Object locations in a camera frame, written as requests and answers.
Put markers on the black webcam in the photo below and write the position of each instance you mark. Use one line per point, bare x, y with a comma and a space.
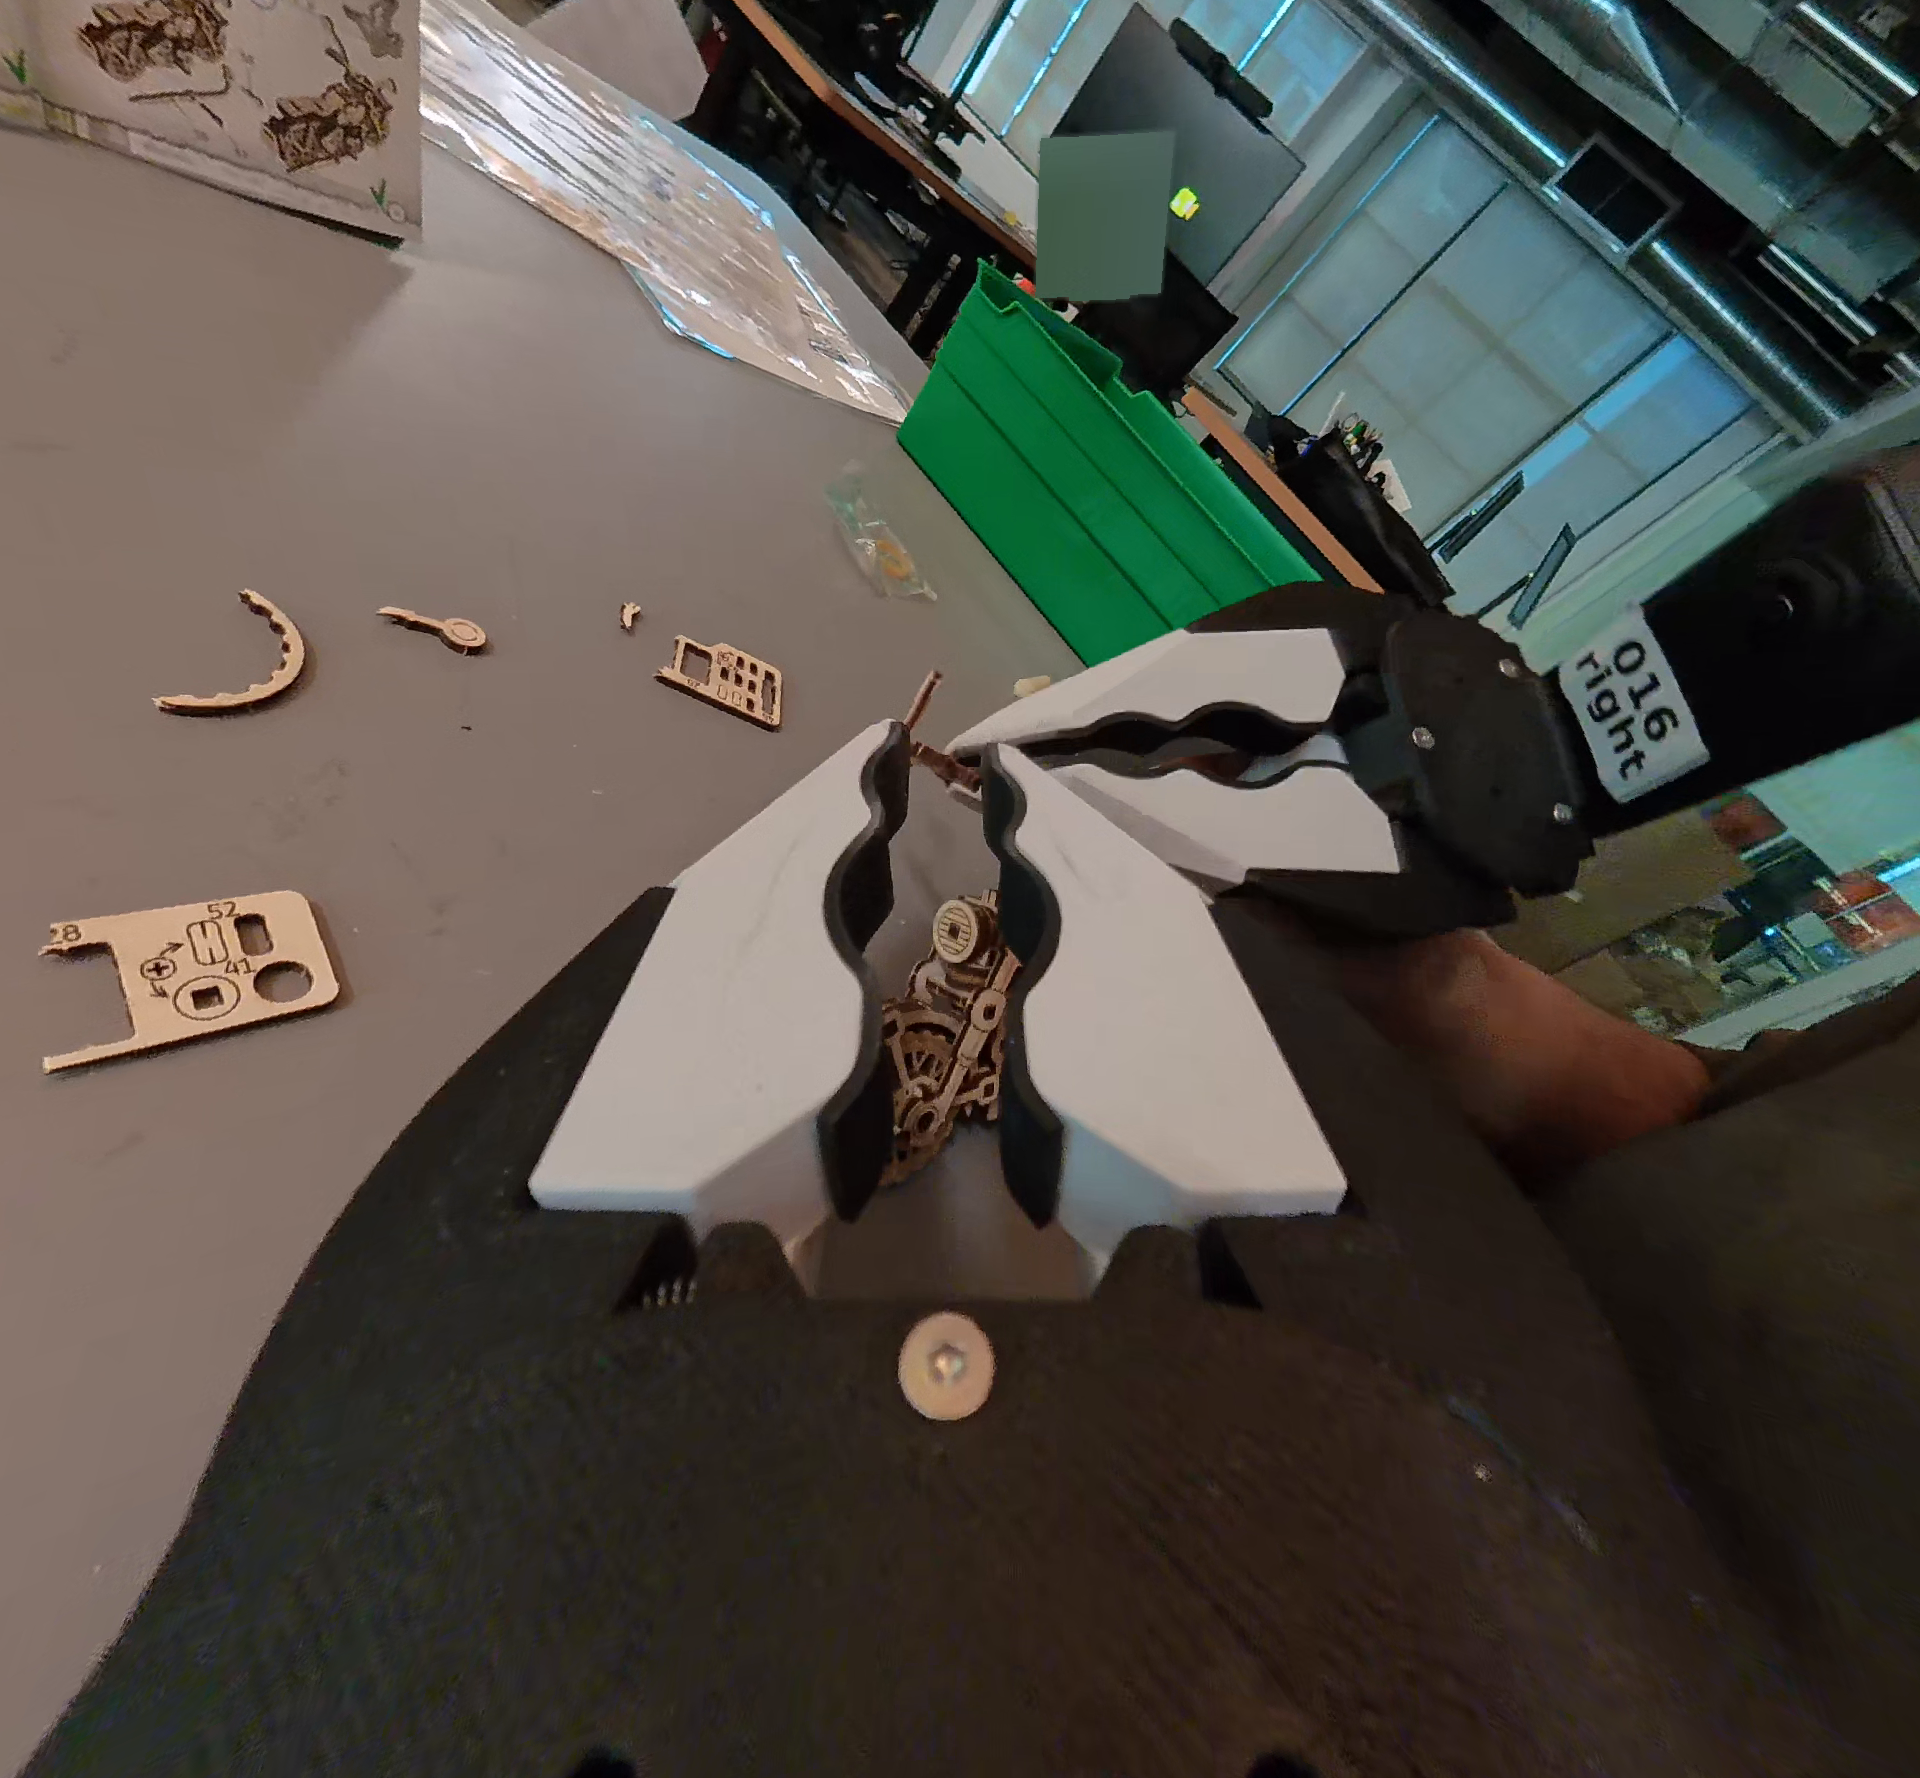
1223, 68

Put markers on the person's right hand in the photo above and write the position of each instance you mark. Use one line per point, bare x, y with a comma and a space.
1532, 1059

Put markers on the green plastic bin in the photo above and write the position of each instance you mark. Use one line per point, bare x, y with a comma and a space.
1080, 488

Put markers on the person's dark clothing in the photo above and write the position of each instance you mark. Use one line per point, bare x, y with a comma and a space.
1772, 1360

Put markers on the wooden-top table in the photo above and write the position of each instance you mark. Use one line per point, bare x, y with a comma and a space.
1276, 475

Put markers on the silver rectangular ventilation duct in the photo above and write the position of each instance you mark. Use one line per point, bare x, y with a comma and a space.
1651, 9

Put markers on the black monitor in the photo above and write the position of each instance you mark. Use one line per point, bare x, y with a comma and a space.
1230, 158

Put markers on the wooden grid panel piece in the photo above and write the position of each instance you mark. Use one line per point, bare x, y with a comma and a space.
721, 704

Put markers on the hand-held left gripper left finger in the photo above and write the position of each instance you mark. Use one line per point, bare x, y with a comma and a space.
706, 1030

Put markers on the clear plastic packaging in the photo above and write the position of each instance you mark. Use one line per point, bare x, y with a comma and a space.
629, 189

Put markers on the illustrated instruction booklet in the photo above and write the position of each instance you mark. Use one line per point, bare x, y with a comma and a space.
227, 38

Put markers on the square wooden piece with holes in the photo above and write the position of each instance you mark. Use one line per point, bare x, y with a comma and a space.
119, 939

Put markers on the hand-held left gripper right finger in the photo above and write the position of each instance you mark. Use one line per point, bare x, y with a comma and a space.
1171, 1043

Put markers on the small plastic parts bag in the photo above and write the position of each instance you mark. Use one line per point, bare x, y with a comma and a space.
877, 547

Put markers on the curved toothed wooden piece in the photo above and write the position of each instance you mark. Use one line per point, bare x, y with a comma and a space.
293, 668

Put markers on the wooden mirror piece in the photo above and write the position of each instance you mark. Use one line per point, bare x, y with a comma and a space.
461, 634

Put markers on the long wooden workbench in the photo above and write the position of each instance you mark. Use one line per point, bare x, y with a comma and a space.
977, 195

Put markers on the wooden motorcycle model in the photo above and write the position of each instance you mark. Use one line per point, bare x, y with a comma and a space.
946, 1030

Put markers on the grey desk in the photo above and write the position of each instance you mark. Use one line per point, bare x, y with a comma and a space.
449, 457

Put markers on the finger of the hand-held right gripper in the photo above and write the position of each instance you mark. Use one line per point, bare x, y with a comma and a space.
1200, 683
1321, 819

